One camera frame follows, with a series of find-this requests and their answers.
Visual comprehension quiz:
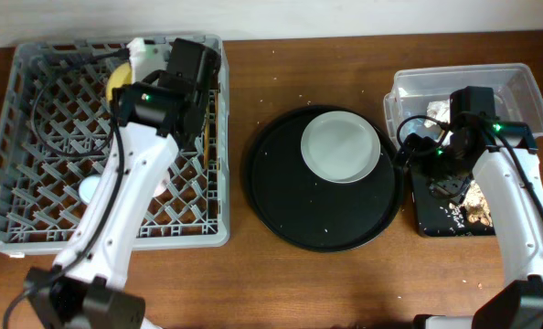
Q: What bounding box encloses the grey round plate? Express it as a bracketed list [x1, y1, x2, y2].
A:
[300, 111, 381, 184]

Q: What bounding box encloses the grey plastic dishwasher rack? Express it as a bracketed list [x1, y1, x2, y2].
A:
[0, 38, 230, 258]

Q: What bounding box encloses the black rectangular tray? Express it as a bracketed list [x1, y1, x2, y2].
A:
[410, 170, 495, 238]

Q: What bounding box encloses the clear plastic bin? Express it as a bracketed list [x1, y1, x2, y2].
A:
[383, 63, 543, 143]

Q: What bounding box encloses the blue plastic cup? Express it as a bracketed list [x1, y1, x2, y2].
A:
[78, 175, 101, 205]

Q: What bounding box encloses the pile of food scraps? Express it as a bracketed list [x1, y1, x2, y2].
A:
[448, 181, 493, 228]

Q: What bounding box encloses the wooden chopstick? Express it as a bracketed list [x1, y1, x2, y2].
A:
[213, 91, 220, 169]
[203, 94, 210, 170]

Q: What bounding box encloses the yellow bowl with food scraps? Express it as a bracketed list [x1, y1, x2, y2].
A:
[105, 62, 133, 103]

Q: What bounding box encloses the white tissue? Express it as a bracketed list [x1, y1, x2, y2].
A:
[424, 100, 451, 140]

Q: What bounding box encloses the pink plastic cup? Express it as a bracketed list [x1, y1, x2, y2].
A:
[153, 171, 171, 197]

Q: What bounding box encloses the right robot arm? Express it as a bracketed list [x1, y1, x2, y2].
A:
[396, 86, 543, 328]

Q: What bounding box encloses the round black tray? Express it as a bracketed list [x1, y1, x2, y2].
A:
[241, 105, 404, 252]

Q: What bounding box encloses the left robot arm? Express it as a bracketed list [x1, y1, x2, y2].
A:
[14, 37, 222, 328]

